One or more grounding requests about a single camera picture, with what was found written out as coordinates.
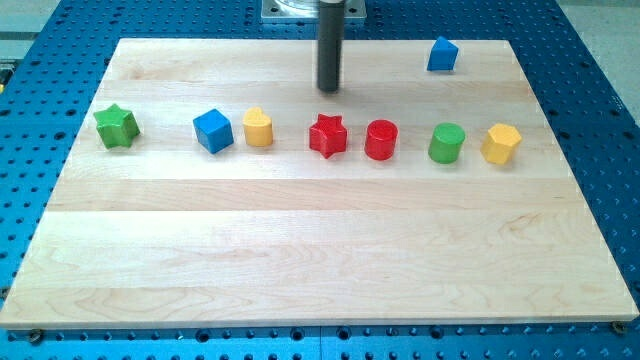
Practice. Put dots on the blue cube block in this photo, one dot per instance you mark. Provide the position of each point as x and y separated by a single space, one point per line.
213 131

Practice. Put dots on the yellow heart block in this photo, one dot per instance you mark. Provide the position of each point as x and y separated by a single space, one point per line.
257 126

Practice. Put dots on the green star block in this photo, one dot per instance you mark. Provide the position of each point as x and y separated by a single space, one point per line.
116 126

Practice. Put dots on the blue triangular prism block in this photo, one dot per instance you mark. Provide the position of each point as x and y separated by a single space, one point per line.
443 55

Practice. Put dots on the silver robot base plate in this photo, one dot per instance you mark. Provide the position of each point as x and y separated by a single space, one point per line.
306 11

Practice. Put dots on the green cylinder block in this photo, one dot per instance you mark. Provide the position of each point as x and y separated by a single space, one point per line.
446 143

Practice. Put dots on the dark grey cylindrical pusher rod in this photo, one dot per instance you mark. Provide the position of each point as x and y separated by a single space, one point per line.
329 44

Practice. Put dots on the light wooden board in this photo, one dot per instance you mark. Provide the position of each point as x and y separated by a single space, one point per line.
165 234

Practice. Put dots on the red star block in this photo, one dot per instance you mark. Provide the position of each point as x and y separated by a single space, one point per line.
328 135

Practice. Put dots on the yellow hexagon block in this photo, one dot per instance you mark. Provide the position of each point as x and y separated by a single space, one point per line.
500 143

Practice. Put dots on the red cylinder block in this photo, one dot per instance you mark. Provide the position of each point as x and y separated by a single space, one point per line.
380 142

